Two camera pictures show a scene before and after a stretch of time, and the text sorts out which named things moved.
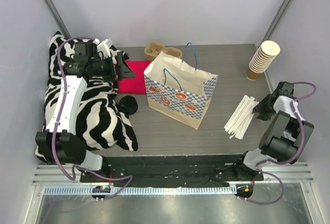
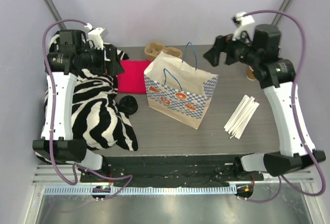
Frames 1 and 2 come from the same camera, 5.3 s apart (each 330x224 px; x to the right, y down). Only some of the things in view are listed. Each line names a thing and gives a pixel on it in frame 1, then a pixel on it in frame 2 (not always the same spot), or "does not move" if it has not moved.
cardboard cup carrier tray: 154,48 does not move
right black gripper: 264,106 to 221,49
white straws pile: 237,124 does not move
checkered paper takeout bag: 176,88 does not move
